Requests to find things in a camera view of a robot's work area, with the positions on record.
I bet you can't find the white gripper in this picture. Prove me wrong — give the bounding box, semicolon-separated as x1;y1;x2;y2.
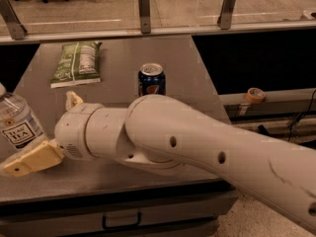
0;90;105;178

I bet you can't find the clear plastic tea bottle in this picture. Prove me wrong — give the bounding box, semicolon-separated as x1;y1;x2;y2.
0;83;46;155

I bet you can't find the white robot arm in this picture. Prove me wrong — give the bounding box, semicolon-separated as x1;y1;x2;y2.
1;95;316;233

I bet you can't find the green jalapeno chip bag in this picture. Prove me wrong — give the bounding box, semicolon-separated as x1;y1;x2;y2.
50;40;102;88

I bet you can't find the blue Pepsi soda can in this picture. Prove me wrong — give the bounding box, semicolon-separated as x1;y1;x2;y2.
138;63;166;96

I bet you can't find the grey cabinet drawer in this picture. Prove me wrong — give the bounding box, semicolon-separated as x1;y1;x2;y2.
1;191;237;237

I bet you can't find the orange tape roll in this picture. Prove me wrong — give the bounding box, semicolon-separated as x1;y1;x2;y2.
246;88;266;104

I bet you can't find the black wheeled stand base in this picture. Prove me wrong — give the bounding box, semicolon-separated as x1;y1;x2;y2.
258;124;272;136

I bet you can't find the left metal railing bracket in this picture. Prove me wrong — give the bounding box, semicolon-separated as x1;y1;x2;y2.
0;0;27;40

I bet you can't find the metal railing bracket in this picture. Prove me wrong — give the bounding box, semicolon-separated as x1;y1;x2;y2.
217;0;236;30
138;0;151;34
0;0;27;40

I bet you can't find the black drawer handle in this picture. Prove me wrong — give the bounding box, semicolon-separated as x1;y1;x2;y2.
102;212;141;232

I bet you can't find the middle metal railing bracket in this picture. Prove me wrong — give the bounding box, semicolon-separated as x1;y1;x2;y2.
138;0;151;34

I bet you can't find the right metal railing bracket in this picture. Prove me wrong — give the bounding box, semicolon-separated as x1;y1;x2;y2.
217;0;236;30

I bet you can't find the black cable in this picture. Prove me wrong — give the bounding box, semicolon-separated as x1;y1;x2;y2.
286;88;316;143

